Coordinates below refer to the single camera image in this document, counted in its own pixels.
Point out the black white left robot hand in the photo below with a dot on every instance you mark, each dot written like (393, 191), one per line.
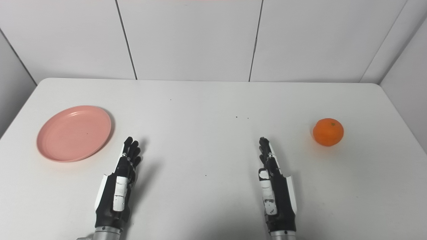
(108, 200)

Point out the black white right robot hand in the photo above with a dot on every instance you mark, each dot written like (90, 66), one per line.
(283, 203)

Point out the pink round plate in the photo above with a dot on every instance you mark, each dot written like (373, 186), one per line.
(73, 134)

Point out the orange fruit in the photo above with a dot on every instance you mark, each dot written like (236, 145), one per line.
(328, 132)

